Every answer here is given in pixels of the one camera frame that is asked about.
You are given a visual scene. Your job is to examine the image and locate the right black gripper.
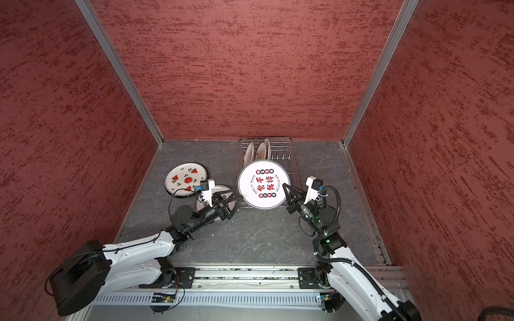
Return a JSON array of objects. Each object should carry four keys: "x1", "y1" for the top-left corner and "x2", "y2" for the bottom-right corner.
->
[{"x1": 282, "y1": 182, "x2": 323, "y2": 235}]

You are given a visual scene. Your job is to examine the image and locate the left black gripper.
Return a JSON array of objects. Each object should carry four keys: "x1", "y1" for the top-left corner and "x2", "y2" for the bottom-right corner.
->
[{"x1": 189, "y1": 187, "x2": 244, "y2": 234}]

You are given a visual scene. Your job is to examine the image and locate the white plate red black characters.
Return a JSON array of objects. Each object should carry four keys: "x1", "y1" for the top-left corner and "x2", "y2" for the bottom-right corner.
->
[{"x1": 195, "y1": 179, "x2": 238, "y2": 224}]

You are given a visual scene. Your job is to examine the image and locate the patterned white plate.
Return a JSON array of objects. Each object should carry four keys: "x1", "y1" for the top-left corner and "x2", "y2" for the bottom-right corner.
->
[{"x1": 236, "y1": 160, "x2": 291, "y2": 210}]

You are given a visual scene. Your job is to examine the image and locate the watermelon plate blue rim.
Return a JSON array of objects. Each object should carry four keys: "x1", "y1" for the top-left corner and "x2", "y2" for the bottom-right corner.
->
[{"x1": 165, "y1": 163, "x2": 209, "y2": 198}]

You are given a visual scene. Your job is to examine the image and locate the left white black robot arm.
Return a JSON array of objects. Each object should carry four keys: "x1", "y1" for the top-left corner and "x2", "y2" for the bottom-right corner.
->
[{"x1": 45, "y1": 190, "x2": 243, "y2": 316}]

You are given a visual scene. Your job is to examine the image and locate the orange sunburst white plate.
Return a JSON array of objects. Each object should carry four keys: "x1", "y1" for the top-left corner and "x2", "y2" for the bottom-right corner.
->
[{"x1": 243, "y1": 141, "x2": 254, "y2": 167}]

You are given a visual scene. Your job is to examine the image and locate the right small circuit board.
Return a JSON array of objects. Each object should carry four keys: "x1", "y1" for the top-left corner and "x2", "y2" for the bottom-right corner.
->
[{"x1": 318, "y1": 293, "x2": 345, "y2": 314}]

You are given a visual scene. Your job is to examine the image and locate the small circuit board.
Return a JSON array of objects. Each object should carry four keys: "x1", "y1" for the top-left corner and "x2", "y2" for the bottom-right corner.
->
[
  {"x1": 151, "y1": 293, "x2": 177, "y2": 304},
  {"x1": 318, "y1": 293, "x2": 345, "y2": 314}
]

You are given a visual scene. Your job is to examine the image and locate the left small circuit board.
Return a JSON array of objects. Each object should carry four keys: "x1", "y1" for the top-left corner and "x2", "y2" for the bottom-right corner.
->
[{"x1": 151, "y1": 293, "x2": 177, "y2": 304}]

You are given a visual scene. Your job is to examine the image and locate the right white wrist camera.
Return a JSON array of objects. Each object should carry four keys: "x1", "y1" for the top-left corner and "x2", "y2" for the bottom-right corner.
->
[{"x1": 304, "y1": 176, "x2": 323, "y2": 204}]

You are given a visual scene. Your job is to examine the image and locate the steel wire dish rack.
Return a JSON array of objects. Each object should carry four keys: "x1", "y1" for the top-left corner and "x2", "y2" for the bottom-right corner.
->
[{"x1": 235, "y1": 137, "x2": 301, "y2": 210}]

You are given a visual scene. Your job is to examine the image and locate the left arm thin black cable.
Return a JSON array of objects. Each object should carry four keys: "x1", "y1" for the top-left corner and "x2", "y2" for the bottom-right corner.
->
[{"x1": 43, "y1": 187, "x2": 202, "y2": 298}]

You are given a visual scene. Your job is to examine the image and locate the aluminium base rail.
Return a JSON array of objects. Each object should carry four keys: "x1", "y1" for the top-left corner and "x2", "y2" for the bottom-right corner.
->
[{"x1": 82, "y1": 263, "x2": 408, "y2": 292}]

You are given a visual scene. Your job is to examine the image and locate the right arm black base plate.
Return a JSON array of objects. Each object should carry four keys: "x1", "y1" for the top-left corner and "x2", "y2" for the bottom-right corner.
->
[{"x1": 297, "y1": 267, "x2": 331, "y2": 290}]

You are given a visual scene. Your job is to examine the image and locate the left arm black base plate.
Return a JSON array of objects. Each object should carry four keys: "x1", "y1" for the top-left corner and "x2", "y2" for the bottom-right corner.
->
[{"x1": 139, "y1": 267, "x2": 196, "y2": 290}]

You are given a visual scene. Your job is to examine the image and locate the right aluminium corner post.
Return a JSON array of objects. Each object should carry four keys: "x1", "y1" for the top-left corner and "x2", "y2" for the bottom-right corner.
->
[{"x1": 342, "y1": 0, "x2": 419, "y2": 148}]

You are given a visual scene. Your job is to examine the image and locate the aluminium corner post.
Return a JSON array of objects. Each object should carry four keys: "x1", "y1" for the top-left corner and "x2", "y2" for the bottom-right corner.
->
[
  {"x1": 342, "y1": 0, "x2": 419, "y2": 148},
  {"x1": 74, "y1": 0, "x2": 165, "y2": 148}
]

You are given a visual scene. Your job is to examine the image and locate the white perforated cable tray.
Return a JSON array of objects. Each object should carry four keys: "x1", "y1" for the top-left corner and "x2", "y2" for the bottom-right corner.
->
[{"x1": 93, "y1": 292, "x2": 321, "y2": 310}]

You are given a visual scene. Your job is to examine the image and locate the black hose bottom right corner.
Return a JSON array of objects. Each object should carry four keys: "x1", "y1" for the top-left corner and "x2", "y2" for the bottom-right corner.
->
[{"x1": 477, "y1": 305, "x2": 514, "y2": 321}]

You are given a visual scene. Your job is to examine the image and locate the left aluminium corner post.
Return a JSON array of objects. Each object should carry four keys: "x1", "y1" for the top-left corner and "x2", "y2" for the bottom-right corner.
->
[{"x1": 74, "y1": 0, "x2": 165, "y2": 148}]

